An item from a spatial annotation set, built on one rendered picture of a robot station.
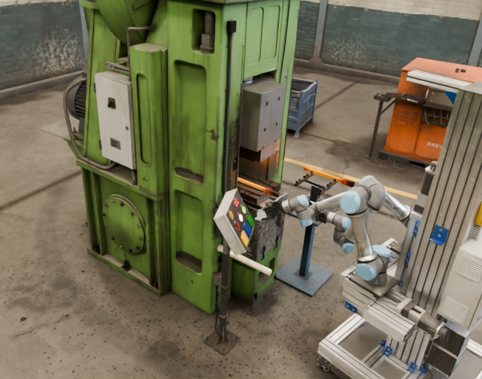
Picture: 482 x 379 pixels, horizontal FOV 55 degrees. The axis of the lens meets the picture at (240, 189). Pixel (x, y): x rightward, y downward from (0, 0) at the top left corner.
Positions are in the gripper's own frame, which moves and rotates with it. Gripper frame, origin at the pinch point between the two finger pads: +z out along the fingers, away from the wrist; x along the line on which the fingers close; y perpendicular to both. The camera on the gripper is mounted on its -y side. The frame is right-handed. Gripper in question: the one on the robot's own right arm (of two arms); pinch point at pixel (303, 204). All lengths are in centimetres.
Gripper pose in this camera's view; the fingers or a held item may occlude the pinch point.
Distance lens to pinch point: 326.6
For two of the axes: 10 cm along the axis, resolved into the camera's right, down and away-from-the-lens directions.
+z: -8.1, -3.2, 5.0
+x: 5.9, -3.6, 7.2
